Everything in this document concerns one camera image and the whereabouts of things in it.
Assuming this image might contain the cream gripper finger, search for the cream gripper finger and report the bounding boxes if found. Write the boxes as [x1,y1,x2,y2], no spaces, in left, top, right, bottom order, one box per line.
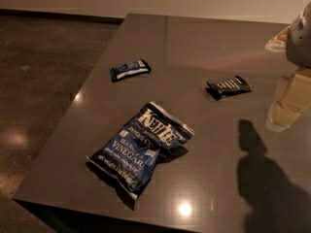
[266,67,311,132]
[265,26,291,52]

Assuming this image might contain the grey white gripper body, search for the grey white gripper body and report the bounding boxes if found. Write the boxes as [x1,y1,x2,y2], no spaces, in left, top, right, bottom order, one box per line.
[286,2,311,69]

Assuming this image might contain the blue Kettle chip bag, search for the blue Kettle chip bag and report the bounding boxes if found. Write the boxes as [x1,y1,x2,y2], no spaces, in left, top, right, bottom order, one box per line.
[87,102,194,200]

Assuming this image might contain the black striped snack bar wrapper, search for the black striped snack bar wrapper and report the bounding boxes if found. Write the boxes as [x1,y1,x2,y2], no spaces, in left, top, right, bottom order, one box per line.
[206,76,252,101]

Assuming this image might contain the small blue snack bar wrapper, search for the small blue snack bar wrapper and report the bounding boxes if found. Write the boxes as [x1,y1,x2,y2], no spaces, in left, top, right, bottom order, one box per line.
[110,59,152,83]

